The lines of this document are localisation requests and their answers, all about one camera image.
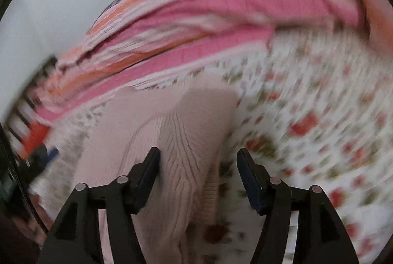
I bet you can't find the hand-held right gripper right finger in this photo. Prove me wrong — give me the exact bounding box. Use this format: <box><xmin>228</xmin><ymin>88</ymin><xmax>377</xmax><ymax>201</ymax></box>
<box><xmin>236</xmin><ymin>147</ymin><xmax>360</xmax><ymax>264</ymax></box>

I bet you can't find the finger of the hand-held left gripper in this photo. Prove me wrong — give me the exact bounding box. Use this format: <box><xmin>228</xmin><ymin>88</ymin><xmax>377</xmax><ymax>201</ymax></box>
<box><xmin>29</xmin><ymin>145</ymin><xmax>60</xmax><ymax>169</ymax></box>

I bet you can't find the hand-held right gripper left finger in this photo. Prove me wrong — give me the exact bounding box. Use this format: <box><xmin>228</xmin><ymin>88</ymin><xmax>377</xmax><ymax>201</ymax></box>
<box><xmin>37</xmin><ymin>146</ymin><xmax>161</xmax><ymax>264</ymax></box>

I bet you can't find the pink knit sweater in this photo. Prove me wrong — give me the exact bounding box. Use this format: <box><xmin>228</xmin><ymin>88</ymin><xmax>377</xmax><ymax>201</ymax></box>
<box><xmin>72</xmin><ymin>74</ymin><xmax>240</xmax><ymax>264</ymax></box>

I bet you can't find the red pillow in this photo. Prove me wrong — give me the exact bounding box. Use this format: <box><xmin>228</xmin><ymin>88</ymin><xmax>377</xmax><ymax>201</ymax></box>
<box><xmin>20</xmin><ymin>123</ymin><xmax>51</xmax><ymax>160</ymax></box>

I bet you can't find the dark wooden headboard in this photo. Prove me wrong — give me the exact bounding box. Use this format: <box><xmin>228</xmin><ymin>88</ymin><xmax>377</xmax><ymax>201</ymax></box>
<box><xmin>4</xmin><ymin>57</ymin><xmax>59</xmax><ymax>145</ymax></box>

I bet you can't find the floral bed sheet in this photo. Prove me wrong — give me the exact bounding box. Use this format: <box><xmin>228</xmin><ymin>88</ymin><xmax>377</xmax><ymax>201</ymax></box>
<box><xmin>29</xmin><ymin>28</ymin><xmax>393</xmax><ymax>264</ymax></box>

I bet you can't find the pink orange striped quilt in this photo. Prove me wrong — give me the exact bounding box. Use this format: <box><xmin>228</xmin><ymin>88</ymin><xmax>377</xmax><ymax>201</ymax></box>
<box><xmin>34</xmin><ymin>0</ymin><xmax>393</xmax><ymax>130</ymax></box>

